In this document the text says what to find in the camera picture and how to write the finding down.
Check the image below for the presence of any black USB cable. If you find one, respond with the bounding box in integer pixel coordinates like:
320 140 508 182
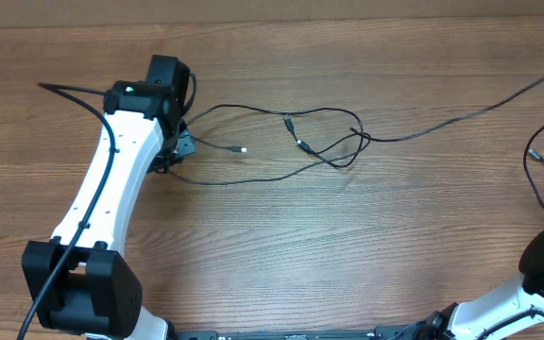
184 103 367 170

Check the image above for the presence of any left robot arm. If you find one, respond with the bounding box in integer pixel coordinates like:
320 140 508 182
18 55 196 339

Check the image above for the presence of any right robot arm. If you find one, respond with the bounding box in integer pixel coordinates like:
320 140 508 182
416 230 544 339

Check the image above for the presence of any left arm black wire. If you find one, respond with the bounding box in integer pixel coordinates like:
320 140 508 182
15 71 197 340

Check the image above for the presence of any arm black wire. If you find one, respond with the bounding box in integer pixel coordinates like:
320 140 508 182
394 306 544 340
15 71 197 340

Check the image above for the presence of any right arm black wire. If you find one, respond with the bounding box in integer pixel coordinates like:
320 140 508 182
394 306 544 340

